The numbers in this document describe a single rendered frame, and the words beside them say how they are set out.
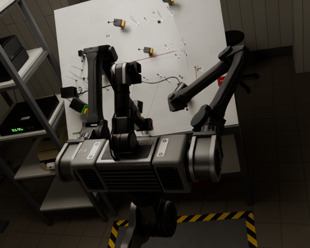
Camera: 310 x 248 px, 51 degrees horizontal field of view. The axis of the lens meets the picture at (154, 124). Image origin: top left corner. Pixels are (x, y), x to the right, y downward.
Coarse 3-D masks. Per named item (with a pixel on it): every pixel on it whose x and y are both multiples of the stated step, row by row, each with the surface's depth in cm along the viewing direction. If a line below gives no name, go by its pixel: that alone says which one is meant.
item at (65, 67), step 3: (69, 63) 235; (63, 66) 237; (66, 66) 236; (69, 66) 235; (63, 69) 237; (66, 69) 236; (69, 69) 235; (63, 72) 237; (66, 72) 236; (69, 72) 235; (63, 75) 236; (66, 75) 236; (69, 75) 235; (66, 78) 236; (69, 78) 235
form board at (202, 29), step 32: (96, 0) 231; (128, 0) 225; (160, 0) 218; (192, 0) 213; (64, 32) 238; (96, 32) 231; (128, 32) 224; (160, 32) 218; (192, 32) 212; (224, 32) 206; (160, 64) 217; (192, 64) 211; (160, 96) 216; (160, 128) 215; (192, 128) 210
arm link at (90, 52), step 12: (84, 48) 141; (96, 48) 139; (96, 60) 139; (96, 72) 138; (96, 84) 138; (96, 96) 137; (96, 108) 136; (96, 120) 135; (96, 132) 134; (108, 132) 139
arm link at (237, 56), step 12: (240, 48) 132; (228, 60) 140; (240, 60) 129; (252, 60) 132; (228, 72) 130; (240, 72) 128; (228, 84) 125; (216, 96) 125; (228, 96) 123; (204, 108) 119; (216, 108) 120; (192, 120) 121; (204, 120) 116
